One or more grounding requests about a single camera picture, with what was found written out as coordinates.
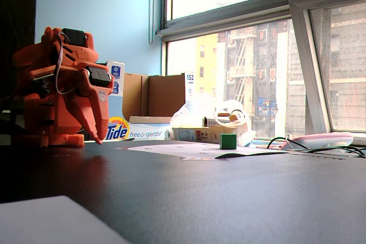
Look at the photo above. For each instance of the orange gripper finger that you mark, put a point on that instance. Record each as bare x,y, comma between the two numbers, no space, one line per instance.
83,118
100,115

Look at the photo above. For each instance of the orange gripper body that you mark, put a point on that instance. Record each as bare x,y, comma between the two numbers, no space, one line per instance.
95,99

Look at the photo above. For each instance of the green cube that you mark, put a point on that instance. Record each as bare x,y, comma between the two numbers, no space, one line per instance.
228,141

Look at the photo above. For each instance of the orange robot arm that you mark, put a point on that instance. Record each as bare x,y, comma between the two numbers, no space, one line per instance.
43,89

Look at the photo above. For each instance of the numbered grid paper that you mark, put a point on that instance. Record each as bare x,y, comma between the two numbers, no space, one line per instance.
186,149

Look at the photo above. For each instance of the Tide detergent cardboard box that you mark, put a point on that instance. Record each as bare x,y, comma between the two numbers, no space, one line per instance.
143,95

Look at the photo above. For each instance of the printed food carton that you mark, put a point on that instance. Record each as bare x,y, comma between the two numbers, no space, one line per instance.
197,135

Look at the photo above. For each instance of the white flat sheet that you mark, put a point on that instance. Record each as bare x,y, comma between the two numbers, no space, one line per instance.
43,221

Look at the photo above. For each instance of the clear plastic bag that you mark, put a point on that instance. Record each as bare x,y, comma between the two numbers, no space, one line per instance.
243,118

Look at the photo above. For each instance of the pink white flat device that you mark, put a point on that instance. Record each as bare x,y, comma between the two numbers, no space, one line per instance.
317,139

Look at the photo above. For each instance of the grey window frame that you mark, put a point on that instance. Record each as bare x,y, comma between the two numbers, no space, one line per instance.
228,18

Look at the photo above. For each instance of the leaning window screen frame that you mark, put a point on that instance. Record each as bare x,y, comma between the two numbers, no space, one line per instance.
303,55

